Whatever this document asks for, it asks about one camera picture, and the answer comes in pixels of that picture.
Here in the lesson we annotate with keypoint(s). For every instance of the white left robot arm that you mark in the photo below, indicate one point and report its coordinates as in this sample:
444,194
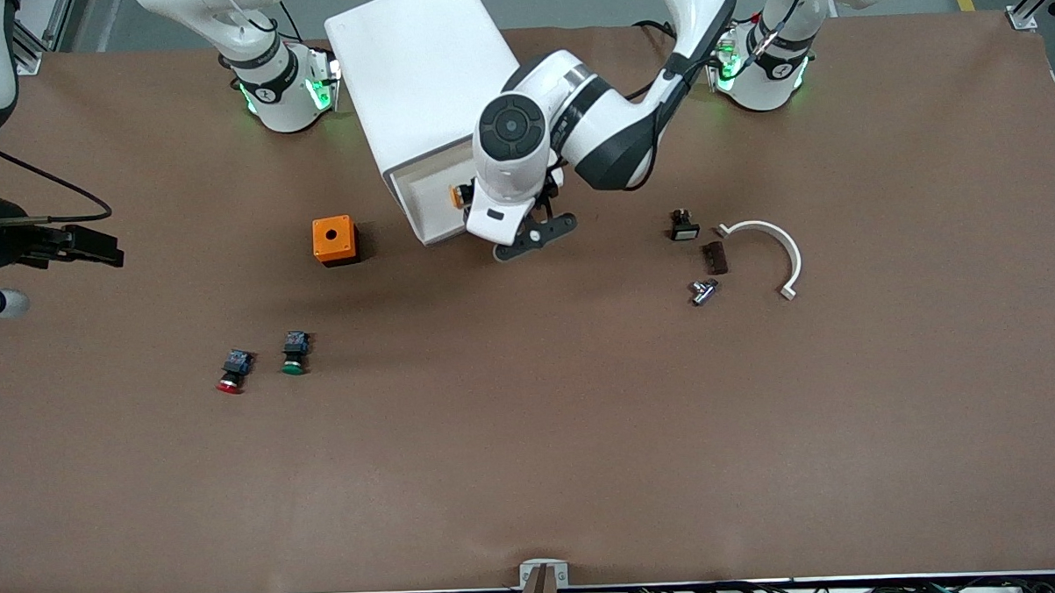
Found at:
592,127

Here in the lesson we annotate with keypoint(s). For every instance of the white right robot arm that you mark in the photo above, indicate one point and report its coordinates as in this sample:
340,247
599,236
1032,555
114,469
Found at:
284,103

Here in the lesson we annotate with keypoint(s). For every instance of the red push button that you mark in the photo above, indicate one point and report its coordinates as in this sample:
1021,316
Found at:
233,373

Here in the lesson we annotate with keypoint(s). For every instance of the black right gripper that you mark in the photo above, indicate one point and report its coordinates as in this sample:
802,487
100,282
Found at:
1,243

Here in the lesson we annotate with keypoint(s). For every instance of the white curved bracket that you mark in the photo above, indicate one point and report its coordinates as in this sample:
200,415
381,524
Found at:
775,232

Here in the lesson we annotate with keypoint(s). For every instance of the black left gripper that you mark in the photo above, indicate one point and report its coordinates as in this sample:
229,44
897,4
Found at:
550,189

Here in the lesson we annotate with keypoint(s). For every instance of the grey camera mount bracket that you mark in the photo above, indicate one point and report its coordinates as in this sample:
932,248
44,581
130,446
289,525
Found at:
543,577

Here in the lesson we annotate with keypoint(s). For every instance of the brown terminal block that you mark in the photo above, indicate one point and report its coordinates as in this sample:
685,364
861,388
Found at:
714,258

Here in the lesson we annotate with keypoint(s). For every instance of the yellow push button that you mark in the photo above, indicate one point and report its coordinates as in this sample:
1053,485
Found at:
459,195

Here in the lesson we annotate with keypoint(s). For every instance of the green push button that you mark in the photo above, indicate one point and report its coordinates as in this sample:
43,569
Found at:
294,354

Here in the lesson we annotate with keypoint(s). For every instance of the brown table cover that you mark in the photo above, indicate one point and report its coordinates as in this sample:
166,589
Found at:
532,419

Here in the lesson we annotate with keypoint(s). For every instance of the small metal connector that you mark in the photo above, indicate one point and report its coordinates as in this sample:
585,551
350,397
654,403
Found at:
703,292

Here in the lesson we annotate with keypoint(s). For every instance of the orange button enclosure box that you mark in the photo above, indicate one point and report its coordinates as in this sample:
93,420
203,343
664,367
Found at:
332,237

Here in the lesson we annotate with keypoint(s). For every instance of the black square white-faced button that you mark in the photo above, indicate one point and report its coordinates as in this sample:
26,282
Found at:
685,228

